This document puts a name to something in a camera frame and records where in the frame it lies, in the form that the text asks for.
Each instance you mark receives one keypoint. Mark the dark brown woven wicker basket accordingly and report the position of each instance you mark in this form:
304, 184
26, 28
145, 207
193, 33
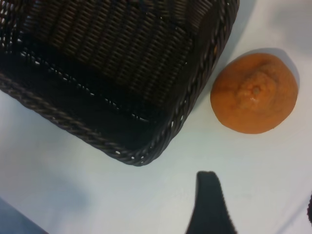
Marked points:
109, 61

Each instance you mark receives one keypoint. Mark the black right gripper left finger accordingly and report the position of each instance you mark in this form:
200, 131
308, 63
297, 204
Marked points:
210, 207

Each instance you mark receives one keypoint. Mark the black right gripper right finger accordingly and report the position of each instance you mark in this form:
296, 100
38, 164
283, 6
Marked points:
310, 207

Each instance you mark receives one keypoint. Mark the orange citrus fruit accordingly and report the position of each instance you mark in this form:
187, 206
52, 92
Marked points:
253, 97

